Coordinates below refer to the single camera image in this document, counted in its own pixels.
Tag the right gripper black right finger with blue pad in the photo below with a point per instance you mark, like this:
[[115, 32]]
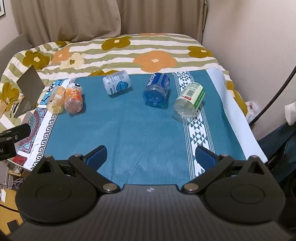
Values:
[[214, 166]]

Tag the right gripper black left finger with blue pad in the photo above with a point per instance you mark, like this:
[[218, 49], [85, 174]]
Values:
[[87, 166]]

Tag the clear cup green label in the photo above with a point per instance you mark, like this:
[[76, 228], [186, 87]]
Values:
[[188, 102]]

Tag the clear cup orange label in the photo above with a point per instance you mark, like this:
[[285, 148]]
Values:
[[73, 99]]

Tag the clear cup yellow label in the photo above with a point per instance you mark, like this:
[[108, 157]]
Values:
[[56, 100]]

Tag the white blue labelled cup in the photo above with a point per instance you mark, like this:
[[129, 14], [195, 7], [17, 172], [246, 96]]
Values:
[[116, 82]]

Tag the blue transparent plastic cup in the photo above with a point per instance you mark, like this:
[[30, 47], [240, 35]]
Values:
[[156, 90]]

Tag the white board under towel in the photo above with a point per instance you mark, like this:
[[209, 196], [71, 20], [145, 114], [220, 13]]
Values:
[[235, 116]]

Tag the blue patterned towel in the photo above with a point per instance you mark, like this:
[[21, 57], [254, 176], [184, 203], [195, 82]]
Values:
[[145, 145]]

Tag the dark blue fabric item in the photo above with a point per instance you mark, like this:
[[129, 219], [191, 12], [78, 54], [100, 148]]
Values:
[[279, 148]]

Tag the white crumpled plastic bag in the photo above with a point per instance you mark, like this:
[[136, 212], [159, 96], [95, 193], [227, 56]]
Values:
[[252, 111]]

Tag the wooden side table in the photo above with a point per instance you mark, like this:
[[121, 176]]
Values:
[[9, 210]]

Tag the white tissue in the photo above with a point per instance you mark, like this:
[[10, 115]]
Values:
[[290, 113]]

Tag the grey open laptop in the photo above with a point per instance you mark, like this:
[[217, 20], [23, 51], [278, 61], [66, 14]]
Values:
[[31, 87]]

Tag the floral striped bed quilt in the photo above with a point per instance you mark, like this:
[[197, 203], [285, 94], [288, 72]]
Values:
[[136, 54]]

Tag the beige curtain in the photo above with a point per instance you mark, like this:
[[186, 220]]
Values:
[[77, 21]]

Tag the black camera device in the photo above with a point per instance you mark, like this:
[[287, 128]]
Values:
[[10, 137]]

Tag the picture frame on wall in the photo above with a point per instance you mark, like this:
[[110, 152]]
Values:
[[2, 8]]

